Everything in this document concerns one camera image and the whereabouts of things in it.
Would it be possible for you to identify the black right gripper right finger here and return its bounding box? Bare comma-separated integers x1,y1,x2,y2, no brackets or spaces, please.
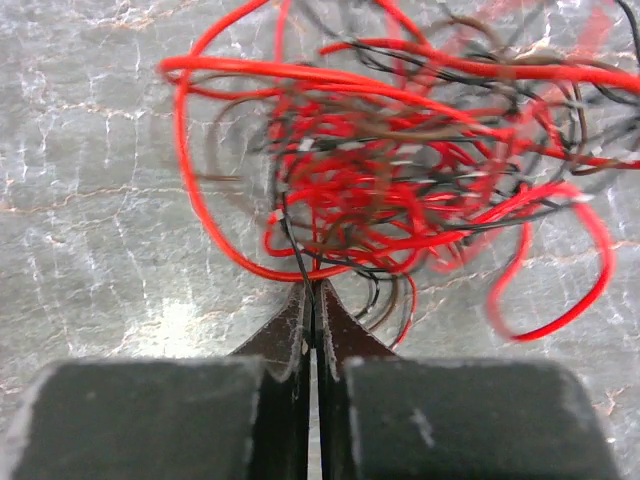
315,281,619,479

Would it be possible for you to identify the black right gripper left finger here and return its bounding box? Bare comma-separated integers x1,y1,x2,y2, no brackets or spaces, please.
1,285,310,479

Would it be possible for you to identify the red wire bundle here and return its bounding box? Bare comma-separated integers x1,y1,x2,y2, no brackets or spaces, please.
157,0,640,343

